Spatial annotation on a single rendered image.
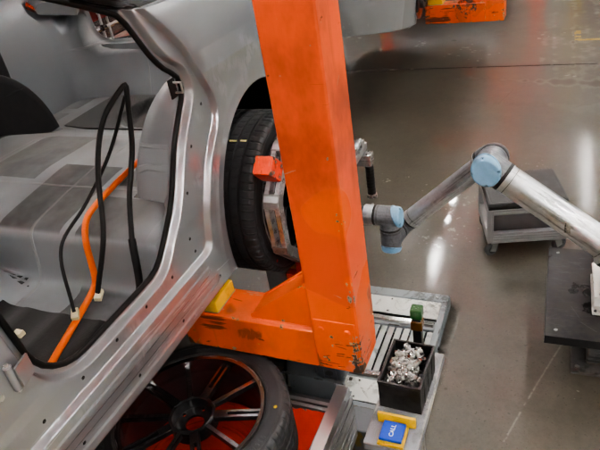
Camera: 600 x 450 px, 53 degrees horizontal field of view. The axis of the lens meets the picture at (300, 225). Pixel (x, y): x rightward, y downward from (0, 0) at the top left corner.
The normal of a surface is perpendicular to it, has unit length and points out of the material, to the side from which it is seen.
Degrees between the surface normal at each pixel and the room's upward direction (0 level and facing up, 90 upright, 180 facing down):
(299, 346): 90
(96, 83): 75
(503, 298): 0
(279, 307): 90
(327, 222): 90
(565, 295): 0
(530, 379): 0
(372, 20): 106
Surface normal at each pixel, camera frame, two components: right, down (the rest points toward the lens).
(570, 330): -0.15, -0.84
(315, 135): -0.37, 0.54
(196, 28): 0.88, -0.05
